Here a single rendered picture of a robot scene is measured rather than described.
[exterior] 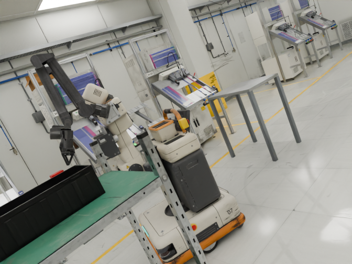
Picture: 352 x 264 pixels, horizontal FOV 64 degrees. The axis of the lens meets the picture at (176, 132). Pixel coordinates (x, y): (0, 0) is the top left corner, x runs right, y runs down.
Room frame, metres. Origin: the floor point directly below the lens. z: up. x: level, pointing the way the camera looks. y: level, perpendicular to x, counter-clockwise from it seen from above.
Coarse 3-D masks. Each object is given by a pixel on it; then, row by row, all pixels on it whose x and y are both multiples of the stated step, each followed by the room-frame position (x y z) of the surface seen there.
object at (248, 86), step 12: (240, 84) 3.20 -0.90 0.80; (252, 84) 2.83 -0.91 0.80; (276, 84) 2.89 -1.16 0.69; (216, 96) 3.14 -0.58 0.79; (252, 96) 2.69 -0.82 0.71; (240, 108) 3.48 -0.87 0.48; (288, 108) 2.87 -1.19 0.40; (216, 120) 3.30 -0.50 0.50; (252, 132) 3.46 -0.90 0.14; (264, 132) 2.69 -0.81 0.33; (228, 144) 3.27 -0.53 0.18; (276, 156) 2.69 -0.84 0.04
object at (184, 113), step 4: (180, 112) 2.13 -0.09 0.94; (184, 112) 2.04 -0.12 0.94; (188, 112) 2.01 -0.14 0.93; (184, 116) 2.04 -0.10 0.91; (188, 116) 2.01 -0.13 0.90; (176, 120) 2.13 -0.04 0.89; (176, 124) 2.20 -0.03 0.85; (176, 128) 2.20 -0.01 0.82; (180, 128) 2.11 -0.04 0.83; (188, 128) 2.00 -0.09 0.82
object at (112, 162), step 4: (136, 148) 3.61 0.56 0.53; (116, 156) 3.44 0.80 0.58; (140, 156) 3.62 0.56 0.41; (88, 160) 3.76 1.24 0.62; (108, 160) 3.37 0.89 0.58; (112, 160) 3.39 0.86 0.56; (116, 160) 3.42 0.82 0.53; (144, 160) 3.63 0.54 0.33; (84, 164) 3.57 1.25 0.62; (88, 164) 3.46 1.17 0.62; (96, 164) 3.28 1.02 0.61; (112, 164) 3.38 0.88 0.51; (116, 164) 3.41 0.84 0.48; (100, 168) 3.29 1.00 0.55; (112, 168) 3.37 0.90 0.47; (116, 168) 3.39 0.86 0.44
